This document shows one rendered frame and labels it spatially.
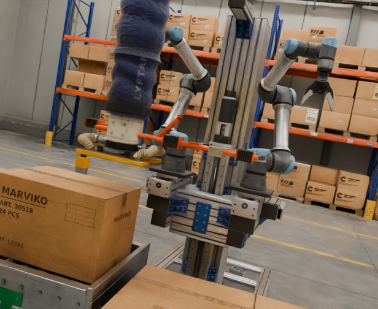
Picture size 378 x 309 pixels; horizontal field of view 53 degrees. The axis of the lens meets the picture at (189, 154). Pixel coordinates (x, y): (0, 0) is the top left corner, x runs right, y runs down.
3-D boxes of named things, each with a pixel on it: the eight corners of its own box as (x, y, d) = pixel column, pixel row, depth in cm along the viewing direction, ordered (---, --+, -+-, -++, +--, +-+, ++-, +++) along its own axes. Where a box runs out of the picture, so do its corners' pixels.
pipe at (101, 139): (77, 144, 180) (80, 133, 179) (101, 144, 204) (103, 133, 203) (145, 159, 172) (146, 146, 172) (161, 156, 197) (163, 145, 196)
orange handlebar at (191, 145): (72, 125, 190) (73, 119, 190) (100, 127, 220) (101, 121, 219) (257, 162, 170) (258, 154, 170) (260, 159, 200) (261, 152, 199)
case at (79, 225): (-16, 250, 186) (-5, 170, 183) (37, 231, 225) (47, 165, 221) (92, 285, 171) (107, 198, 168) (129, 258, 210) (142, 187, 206)
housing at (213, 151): (207, 155, 175) (208, 145, 175) (209, 154, 182) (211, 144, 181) (221, 157, 173) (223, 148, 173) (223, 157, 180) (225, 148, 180)
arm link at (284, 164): (262, 173, 222) (266, 88, 236) (286, 177, 225) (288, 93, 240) (272, 170, 211) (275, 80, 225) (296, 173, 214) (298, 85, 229)
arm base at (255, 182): (242, 183, 228) (245, 167, 227) (267, 189, 223) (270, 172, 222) (237, 186, 213) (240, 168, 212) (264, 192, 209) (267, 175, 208)
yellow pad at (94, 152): (74, 152, 178) (76, 141, 178) (84, 151, 188) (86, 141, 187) (142, 167, 171) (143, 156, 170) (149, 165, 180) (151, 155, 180)
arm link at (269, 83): (249, 88, 235) (288, 30, 193) (266, 91, 237) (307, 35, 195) (250, 103, 229) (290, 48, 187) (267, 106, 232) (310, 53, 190)
